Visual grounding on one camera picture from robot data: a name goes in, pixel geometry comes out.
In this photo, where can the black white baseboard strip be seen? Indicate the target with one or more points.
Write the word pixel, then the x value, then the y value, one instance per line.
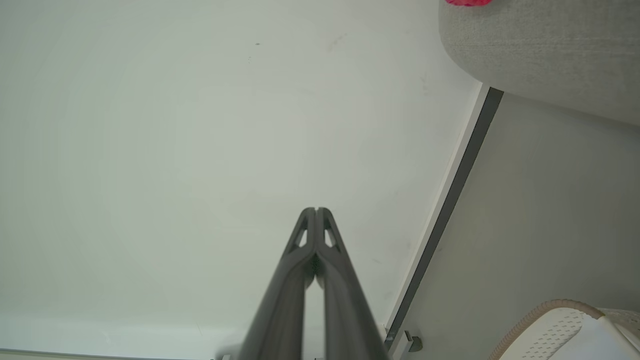
pixel 450 200

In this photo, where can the grey fabric sofa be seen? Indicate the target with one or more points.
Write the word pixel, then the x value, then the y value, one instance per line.
pixel 550 45

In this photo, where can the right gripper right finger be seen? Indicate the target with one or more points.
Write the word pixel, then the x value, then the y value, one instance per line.
pixel 350 315

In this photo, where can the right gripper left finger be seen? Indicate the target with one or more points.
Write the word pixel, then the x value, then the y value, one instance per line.
pixel 280 310

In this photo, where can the white perforated laundry basket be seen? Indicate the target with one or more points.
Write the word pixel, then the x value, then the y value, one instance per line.
pixel 565 335

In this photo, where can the red white knit garment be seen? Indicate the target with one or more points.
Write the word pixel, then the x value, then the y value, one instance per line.
pixel 469 2

